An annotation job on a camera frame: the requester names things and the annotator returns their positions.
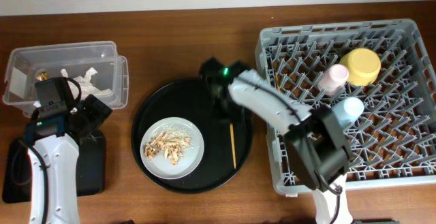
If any white napkin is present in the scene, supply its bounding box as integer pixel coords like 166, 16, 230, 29
61, 67, 112, 99

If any wooden chopstick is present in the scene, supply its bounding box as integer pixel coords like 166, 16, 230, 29
274, 72, 281, 92
230, 123, 236, 169

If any brown snack wrapper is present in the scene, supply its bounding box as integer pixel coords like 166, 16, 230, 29
35, 70, 49, 81

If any food scraps pile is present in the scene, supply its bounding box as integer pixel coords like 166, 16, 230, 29
144, 131, 191, 165

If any grey plate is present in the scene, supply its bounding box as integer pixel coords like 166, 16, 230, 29
140, 117, 204, 180

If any pink cup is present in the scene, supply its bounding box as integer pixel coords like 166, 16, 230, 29
317, 64, 349, 96

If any blue cup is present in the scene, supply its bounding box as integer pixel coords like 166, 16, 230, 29
332, 97, 364, 129

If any yellow bowl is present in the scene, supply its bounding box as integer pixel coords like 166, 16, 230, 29
339, 48, 381, 86

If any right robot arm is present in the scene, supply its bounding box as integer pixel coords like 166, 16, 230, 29
199, 58, 353, 223

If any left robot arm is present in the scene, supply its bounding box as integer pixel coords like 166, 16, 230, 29
22, 95, 112, 223

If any grey dishwasher rack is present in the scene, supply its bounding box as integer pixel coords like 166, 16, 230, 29
255, 19, 435, 190

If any black rectangular tray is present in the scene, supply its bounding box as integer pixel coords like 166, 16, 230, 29
2, 131, 106, 204

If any black round tray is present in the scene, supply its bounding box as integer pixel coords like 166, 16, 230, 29
131, 78, 253, 194

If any clear plastic bin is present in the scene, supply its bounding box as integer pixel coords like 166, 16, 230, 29
2, 41, 129, 117

